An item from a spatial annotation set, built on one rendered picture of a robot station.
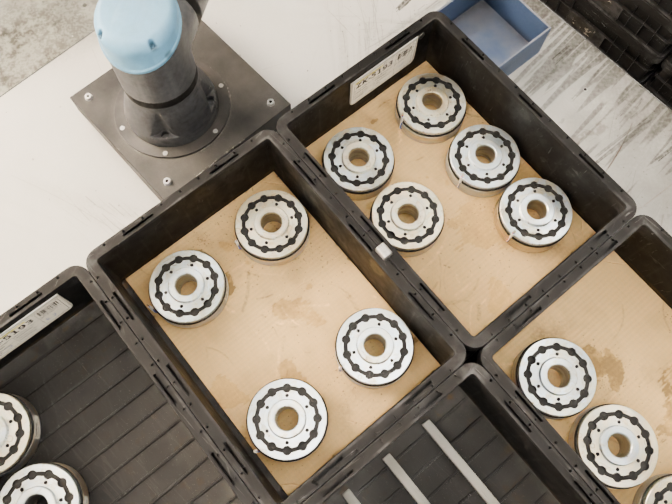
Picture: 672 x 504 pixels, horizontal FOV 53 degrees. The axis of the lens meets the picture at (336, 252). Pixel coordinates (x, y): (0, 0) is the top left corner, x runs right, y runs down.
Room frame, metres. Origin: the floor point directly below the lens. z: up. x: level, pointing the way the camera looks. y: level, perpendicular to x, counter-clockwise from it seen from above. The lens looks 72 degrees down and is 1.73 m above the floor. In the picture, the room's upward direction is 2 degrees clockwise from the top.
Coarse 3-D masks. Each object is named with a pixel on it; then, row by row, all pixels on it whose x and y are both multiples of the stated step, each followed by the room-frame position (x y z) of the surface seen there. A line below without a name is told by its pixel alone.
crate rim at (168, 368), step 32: (224, 160) 0.38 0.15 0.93; (288, 160) 0.38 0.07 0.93; (192, 192) 0.33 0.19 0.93; (320, 192) 0.34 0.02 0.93; (352, 224) 0.30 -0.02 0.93; (96, 256) 0.24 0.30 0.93; (128, 320) 0.16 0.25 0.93; (160, 352) 0.12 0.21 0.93; (384, 416) 0.06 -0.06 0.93; (224, 448) 0.02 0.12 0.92; (352, 448) 0.02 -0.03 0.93; (256, 480) -0.02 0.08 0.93; (320, 480) -0.01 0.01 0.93
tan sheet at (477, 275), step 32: (384, 96) 0.54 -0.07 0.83; (384, 128) 0.49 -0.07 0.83; (320, 160) 0.43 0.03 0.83; (352, 160) 0.43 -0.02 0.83; (416, 160) 0.44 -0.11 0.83; (480, 160) 0.44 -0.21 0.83; (448, 192) 0.39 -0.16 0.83; (448, 224) 0.34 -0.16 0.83; (480, 224) 0.34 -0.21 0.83; (576, 224) 0.34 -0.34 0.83; (416, 256) 0.29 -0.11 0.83; (448, 256) 0.29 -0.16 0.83; (480, 256) 0.29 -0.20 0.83; (512, 256) 0.29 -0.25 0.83; (544, 256) 0.29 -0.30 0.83; (448, 288) 0.24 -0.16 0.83; (480, 288) 0.24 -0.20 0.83; (512, 288) 0.25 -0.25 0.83; (480, 320) 0.20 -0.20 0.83
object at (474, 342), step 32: (416, 32) 0.59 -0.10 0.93; (448, 32) 0.59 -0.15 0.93; (480, 64) 0.54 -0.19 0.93; (320, 96) 0.49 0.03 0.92; (512, 96) 0.49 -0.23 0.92; (288, 128) 0.43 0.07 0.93; (544, 128) 0.45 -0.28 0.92; (608, 224) 0.31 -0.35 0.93; (576, 256) 0.26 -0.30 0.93; (416, 288) 0.21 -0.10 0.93; (544, 288) 0.22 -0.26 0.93; (448, 320) 0.18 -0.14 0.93; (512, 320) 0.18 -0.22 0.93
